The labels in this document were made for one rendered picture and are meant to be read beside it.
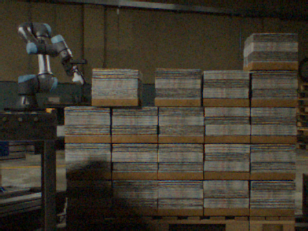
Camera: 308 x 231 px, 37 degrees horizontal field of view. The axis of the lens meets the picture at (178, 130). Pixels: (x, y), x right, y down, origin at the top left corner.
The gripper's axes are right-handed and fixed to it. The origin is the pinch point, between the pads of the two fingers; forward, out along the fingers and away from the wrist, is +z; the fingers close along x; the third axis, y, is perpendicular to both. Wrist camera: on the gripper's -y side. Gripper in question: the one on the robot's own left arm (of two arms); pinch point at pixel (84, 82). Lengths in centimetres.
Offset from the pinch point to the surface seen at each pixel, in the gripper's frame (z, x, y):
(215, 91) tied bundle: 45, 20, -72
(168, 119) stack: 47, 19, -37
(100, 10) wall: -190, -634, -6
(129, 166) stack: 61, 19, -2
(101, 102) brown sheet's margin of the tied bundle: 18.1, 21.9, -6.1
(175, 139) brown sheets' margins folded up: 60, 20, -36
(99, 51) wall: -120, -633, 34
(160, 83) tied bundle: 25, 19, -44
